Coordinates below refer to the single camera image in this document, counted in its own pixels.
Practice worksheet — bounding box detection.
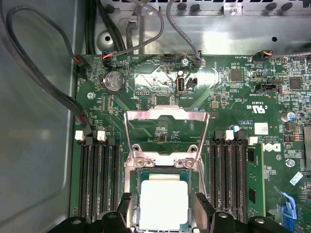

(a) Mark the thick black cable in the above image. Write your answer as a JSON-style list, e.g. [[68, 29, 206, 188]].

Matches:
[[84, 0, 98, 55], [0, 21, 95, 145]]

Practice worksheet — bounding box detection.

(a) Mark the green motherboard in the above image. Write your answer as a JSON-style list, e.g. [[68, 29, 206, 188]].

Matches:
[[69, 53, 311, 233]]

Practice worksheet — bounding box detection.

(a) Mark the metal drive cage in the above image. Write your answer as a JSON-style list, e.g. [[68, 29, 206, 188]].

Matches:
[[98, 0, 311, 17]]

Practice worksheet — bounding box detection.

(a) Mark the connector with coloured wires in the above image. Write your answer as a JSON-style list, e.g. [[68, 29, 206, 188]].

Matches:
[[101, 49, 115, 68], [252, 50, 273, 63]]

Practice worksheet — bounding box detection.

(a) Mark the white board sticker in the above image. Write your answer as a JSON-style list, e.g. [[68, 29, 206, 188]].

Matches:
[[254, 122, 269, 135]]

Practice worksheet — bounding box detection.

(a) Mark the black square chip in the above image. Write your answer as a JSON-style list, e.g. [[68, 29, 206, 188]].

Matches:
[[230, 69, 243, 83], [289, 77, 302, 90]]

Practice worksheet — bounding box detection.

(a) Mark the black PC case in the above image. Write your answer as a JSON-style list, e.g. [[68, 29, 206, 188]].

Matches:
[[0, 0, 311, 233]]

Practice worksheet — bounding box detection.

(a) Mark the blue slot latch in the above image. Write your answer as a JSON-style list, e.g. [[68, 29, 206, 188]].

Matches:
[[274, 186, 298, 233]]

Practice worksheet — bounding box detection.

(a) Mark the silver coin battery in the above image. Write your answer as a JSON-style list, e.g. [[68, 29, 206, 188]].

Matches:
[[104, 71, 127, 93]]

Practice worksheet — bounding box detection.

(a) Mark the metal locking lever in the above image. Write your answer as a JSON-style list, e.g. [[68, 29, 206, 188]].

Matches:
[[198, 166, 209, 198]]

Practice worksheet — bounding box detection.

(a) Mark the silver USB port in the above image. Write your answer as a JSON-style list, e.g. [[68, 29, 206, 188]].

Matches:
[[175, 76, 187, 95]]

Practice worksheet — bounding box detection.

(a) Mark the silver CPU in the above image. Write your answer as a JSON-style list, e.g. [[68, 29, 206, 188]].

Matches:
[[136, 169, 193, 232]]

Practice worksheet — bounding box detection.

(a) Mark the CPU socket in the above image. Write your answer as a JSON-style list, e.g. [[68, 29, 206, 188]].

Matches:
[[123, 151, 208, 233]]

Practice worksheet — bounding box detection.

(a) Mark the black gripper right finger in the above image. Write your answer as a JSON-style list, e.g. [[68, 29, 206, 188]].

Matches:
[[193, 192, 294, 233]]

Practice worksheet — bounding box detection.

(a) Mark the green RAM stick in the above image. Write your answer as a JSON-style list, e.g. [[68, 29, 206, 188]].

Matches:
[[246, 142, 266, 218]]

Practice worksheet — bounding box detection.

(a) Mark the silver capacitor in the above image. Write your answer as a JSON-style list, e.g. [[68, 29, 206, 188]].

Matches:
[[281, 111, 296, 123]]

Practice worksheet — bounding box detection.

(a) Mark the grey braided cable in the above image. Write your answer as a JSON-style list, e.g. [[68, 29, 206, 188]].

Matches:
[[166, 0, 205, 67]]

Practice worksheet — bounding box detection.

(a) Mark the RAM slot with white latches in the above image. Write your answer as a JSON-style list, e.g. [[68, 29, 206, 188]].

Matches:
[[222, 129, 235, 216], [74, 130, 90, 225], [96, 130, 109, 224]]

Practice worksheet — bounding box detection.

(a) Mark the metal socket cover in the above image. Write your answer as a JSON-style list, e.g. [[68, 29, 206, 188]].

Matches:
[[123, 106, 210, 168]]

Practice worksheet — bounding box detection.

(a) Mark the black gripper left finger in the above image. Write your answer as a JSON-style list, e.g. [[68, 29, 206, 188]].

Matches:
[[47, 192, 134, 233]]

